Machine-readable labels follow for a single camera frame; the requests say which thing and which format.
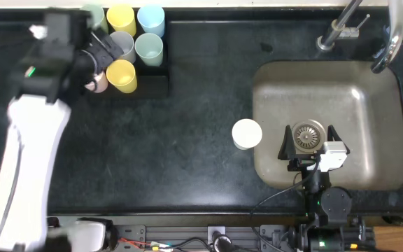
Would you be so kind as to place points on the pink cup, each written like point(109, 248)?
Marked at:
point(100, 84)

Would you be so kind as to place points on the white cup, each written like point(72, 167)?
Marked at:
point(247, 133)

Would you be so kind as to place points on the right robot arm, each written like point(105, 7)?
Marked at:
point(334, 203)

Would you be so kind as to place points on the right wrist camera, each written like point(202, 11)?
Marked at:
point(333, 155)

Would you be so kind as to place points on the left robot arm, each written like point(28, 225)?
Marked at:
point(33, 140)

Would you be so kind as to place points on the steel sink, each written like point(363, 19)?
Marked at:
point(362, 122)

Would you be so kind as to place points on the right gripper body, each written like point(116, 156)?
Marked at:
point(299, 164)

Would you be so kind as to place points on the yellow cup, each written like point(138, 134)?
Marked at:
point(121, 73)
point(120, 15)

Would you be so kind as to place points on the mounting rail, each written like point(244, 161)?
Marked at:
point(187, 234)

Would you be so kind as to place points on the black tray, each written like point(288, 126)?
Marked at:
point(149, 85)

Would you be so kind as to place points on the blue cup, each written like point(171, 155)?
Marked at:
point(150, 17)

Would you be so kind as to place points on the steel tap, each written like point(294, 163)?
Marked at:
point(395, 38)

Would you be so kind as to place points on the green cup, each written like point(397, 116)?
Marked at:
point(148, 45)
point(99, 17)

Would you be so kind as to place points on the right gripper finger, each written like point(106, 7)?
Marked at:
point(333, 134)
point(287, 148)

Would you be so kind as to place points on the grey cup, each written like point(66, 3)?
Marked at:
point(127, 43)

